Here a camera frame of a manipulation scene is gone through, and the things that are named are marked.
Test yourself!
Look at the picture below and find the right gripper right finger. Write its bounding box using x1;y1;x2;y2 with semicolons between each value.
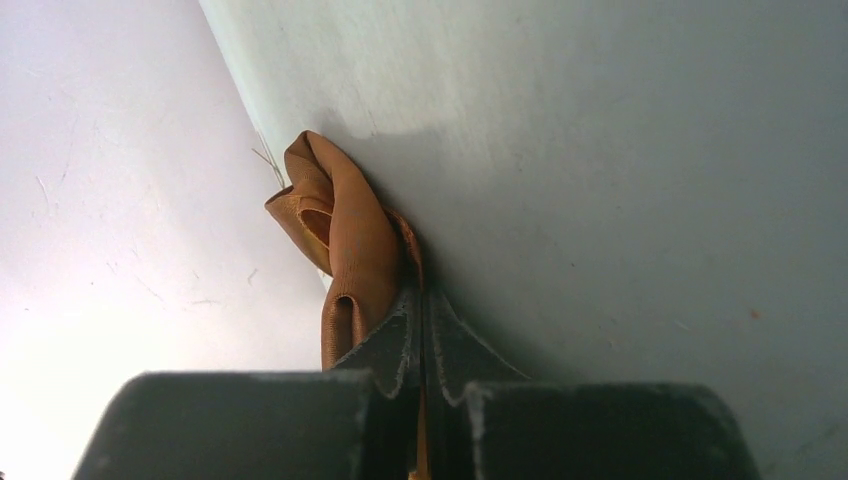
423;290;760;479

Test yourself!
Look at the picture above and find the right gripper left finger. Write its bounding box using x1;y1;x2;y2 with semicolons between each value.
75;287;420;479

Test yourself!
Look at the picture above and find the orange cloth napkin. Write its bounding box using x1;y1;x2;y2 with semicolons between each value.
264;129;432;480

